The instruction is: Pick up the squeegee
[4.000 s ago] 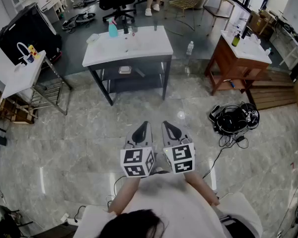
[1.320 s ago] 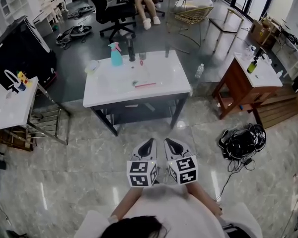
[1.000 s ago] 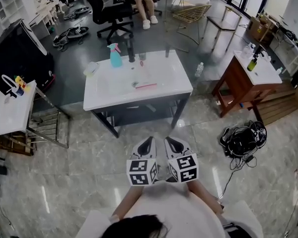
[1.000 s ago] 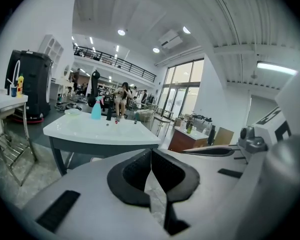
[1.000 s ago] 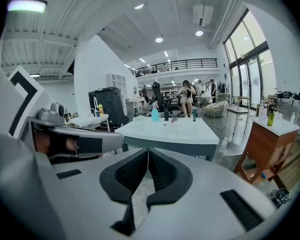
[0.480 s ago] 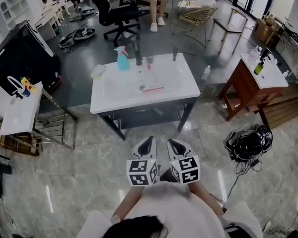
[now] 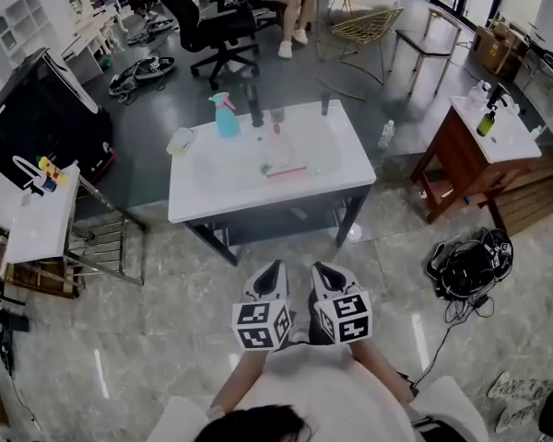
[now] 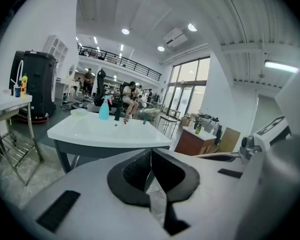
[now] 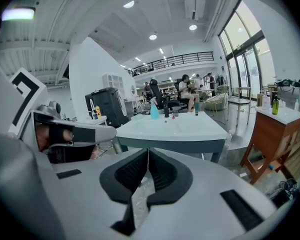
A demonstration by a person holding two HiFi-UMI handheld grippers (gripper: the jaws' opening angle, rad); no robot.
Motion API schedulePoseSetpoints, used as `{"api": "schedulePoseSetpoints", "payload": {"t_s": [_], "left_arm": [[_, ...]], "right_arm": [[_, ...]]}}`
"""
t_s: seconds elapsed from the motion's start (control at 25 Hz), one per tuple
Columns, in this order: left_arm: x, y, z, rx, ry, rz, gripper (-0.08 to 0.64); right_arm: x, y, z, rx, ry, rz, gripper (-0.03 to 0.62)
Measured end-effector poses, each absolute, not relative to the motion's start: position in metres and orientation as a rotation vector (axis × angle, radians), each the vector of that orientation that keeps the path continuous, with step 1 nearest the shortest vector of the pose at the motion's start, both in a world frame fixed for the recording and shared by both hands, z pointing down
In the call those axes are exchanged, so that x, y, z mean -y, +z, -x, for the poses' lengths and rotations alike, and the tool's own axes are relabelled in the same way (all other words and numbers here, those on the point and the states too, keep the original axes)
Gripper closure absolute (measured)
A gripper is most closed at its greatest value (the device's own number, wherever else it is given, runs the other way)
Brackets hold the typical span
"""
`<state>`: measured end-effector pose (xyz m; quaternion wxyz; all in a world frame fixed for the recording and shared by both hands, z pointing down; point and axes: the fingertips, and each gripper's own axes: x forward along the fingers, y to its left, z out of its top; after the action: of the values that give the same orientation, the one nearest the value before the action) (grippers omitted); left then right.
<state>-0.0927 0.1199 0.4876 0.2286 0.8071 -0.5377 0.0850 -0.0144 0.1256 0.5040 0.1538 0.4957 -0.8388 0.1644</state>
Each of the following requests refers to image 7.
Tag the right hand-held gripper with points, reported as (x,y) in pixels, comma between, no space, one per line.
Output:
(348,318)

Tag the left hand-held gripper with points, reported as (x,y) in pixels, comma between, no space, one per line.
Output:
(258,325)

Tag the person's left forearm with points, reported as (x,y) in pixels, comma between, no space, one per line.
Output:
(239,380)

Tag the person's right forearm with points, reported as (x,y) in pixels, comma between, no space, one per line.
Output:
(382,371)

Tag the person's white shoe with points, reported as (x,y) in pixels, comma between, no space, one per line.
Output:
(299,337)

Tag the person's white shirt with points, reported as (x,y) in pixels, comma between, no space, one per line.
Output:
(332,394)

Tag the clear plastic water bottle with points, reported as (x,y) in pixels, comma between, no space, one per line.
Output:
(386,134)

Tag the green soap dish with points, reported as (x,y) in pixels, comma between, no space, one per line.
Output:
(182,142)

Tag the clear glass cup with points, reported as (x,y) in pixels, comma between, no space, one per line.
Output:
(277,115)

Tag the teal spray bottle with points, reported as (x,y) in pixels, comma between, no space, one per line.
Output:
(226,120)

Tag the wooden vanity with white sink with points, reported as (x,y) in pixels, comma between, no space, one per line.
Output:
(456,164)

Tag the black striped garment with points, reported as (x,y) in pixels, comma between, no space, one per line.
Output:
(442,428)

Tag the black sink faucet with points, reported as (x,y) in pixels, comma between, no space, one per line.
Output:
(255,108)

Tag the black tube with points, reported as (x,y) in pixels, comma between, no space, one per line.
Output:
(325,104)

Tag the wooden slat platform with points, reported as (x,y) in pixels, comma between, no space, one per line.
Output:
(534,201)

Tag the green pump bottle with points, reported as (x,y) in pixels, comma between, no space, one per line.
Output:
(486,124)

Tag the white side table metal rack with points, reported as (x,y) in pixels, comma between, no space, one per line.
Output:
(41,224)

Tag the wooden crate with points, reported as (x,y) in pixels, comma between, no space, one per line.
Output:
(27,274)

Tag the blue cup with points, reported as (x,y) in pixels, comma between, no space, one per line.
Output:
(49,184)

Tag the yellow and red bottle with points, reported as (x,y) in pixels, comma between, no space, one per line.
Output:
(53,169)

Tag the black faucet on wooden vanity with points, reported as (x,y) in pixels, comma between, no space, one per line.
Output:
(495,97)

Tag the pile of black gear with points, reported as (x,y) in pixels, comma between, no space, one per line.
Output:
(138,74)
(149,28)

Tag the small teal bottle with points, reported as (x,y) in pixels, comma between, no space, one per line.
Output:
(535,133)

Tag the wooden chair with dark seat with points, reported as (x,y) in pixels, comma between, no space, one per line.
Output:
(424,42)

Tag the black office chair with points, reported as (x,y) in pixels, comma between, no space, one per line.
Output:
(198,21)

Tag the white curved faucet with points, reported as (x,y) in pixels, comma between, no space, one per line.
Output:
(20,161)

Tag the large black cabinet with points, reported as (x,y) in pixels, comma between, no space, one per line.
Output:
(41,118)

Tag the cardboard box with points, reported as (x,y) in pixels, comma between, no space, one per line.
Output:
(495,51)

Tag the white desk with turned legs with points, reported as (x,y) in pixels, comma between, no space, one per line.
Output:
(87,39)

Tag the white shelf cabinet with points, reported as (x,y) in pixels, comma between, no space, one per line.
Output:
(18,26)

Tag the white sink vanity black frame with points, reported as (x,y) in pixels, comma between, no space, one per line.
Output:
(221,187)

